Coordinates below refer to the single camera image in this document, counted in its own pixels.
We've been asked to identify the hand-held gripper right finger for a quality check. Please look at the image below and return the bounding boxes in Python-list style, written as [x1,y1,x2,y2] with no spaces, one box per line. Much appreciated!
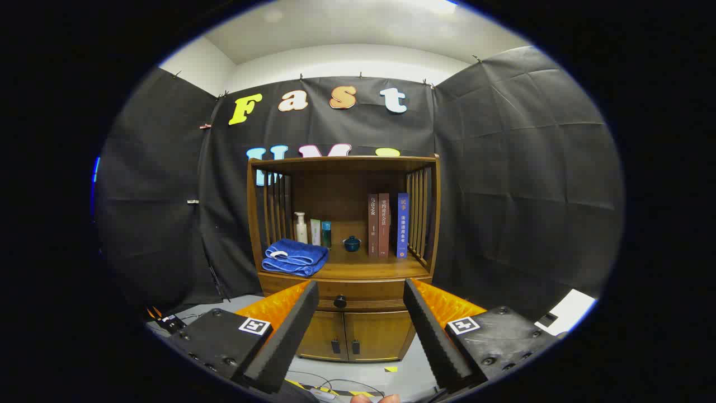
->
[403,278,560,393]

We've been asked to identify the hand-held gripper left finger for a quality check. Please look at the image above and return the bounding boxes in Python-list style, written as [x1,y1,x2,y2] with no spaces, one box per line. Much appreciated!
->
[168,280,320,394]

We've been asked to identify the wooden drawer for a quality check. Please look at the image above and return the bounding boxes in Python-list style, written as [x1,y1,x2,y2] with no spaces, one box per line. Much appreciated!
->
[258,273,432,312]

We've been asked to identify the wooden cabinet door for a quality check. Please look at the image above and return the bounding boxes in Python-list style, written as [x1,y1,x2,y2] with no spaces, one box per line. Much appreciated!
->
[295,311,346,362]
[343,311,417,363]

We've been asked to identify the wooden countertop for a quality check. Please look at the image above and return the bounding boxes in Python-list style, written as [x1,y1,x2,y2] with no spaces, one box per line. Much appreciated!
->
[258,221,431,280]

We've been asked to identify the wooden cabinet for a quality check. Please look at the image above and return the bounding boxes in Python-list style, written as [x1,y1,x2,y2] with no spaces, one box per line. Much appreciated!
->
[247,155,441,363]

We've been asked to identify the blue folded towel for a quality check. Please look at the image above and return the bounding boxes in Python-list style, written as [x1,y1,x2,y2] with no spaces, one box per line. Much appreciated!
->
[262,238,329,278]

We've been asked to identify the yellow black floor tape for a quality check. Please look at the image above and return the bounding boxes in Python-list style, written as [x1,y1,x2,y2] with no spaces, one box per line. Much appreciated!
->
[285,379,376,399]

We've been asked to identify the black electronic box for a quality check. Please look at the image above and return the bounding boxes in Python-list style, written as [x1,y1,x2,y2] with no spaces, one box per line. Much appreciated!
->
[147,307,188,335]

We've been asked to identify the blue book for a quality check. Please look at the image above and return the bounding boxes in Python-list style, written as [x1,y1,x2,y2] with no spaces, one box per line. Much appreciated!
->
[397,193,410,259]

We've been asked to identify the reddish brown book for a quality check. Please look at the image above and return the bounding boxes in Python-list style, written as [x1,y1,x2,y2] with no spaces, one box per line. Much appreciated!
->
[378,193,390,259]

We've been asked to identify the dark brown book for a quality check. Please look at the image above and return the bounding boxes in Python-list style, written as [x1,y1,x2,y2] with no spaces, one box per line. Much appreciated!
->
[368,194,379,257]

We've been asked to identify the white panel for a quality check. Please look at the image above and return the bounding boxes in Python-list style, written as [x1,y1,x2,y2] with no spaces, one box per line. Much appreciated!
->
[534,289,597,337]

